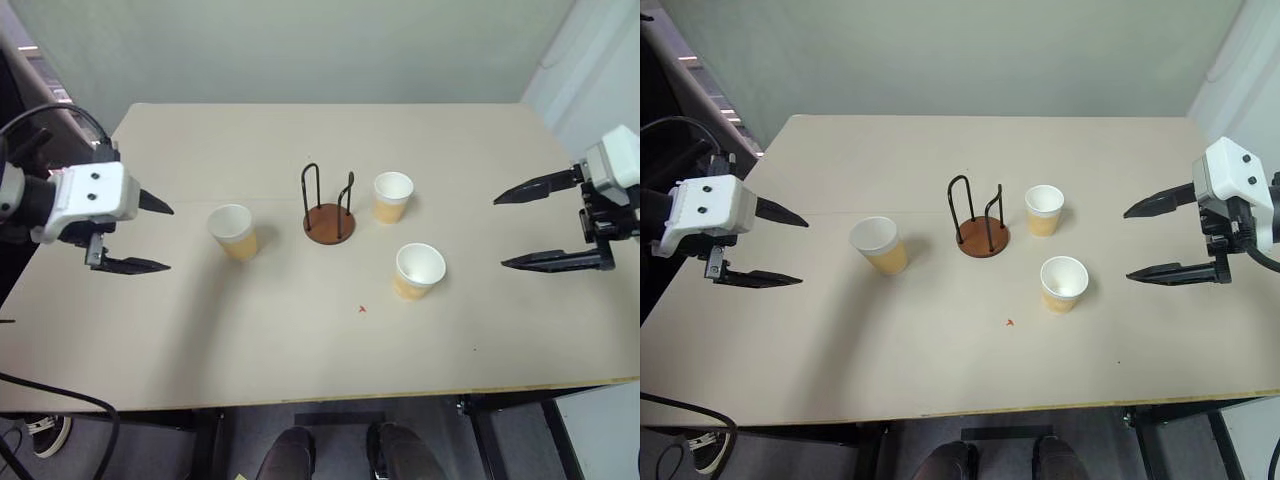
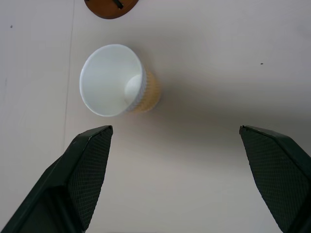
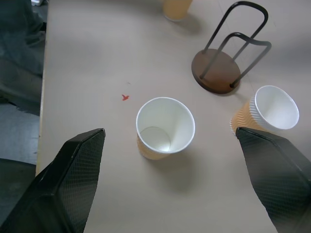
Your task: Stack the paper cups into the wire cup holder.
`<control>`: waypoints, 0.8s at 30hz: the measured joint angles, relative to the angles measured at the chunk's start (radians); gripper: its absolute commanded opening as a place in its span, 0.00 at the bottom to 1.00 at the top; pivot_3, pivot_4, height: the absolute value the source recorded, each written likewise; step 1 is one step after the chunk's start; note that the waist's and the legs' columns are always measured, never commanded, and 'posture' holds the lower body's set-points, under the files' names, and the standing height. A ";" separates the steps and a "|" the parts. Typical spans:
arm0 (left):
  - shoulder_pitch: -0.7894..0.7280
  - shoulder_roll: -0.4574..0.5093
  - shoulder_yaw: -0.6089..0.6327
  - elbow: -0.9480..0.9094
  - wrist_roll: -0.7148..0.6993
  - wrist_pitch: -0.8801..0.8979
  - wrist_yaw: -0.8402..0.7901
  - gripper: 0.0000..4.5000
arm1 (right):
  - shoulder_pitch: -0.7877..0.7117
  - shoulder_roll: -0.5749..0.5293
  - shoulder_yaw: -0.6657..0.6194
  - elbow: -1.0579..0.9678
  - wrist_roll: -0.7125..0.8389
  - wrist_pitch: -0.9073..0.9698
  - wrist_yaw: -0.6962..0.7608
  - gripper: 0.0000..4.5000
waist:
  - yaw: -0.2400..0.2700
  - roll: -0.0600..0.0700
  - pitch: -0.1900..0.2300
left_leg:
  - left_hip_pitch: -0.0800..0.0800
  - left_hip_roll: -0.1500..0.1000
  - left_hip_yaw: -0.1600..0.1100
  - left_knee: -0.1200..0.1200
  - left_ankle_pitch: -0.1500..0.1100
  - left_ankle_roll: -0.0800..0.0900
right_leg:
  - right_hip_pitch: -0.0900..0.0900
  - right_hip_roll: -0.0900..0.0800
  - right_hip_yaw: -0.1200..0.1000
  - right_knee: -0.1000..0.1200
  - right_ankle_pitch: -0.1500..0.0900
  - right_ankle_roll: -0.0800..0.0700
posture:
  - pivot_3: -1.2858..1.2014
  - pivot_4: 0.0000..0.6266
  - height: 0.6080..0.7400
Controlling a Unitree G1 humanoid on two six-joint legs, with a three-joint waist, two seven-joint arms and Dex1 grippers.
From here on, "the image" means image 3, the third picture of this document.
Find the person in grey clothes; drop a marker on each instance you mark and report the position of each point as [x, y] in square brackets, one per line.
[19, 53]

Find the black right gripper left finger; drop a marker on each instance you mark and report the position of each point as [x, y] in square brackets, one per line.
[60, 184]

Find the dark rounded chair seat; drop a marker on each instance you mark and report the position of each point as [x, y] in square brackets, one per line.
[14, 174]

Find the red mark on table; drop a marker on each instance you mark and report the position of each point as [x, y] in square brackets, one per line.
[125, 97]

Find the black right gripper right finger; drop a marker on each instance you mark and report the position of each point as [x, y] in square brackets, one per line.
[277, 174]

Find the orange ribbed paper cup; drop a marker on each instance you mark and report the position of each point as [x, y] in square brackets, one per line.
[274, 109]
[175, 8]
[165, 126]

